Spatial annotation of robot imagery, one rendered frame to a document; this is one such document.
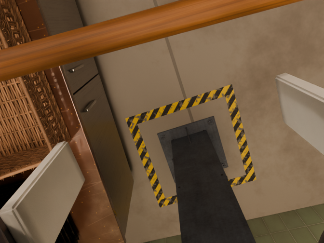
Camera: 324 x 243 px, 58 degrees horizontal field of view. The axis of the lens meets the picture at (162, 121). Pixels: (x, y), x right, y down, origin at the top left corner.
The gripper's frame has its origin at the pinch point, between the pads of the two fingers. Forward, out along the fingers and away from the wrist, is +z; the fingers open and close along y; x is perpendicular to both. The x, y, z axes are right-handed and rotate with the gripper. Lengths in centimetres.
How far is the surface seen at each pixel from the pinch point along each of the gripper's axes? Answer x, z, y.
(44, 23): 16, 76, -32
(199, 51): -13, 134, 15
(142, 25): 6.5, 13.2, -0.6
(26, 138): -15, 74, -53
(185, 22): 5.5, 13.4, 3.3
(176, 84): -25, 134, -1
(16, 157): -19, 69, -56
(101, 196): -44, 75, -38
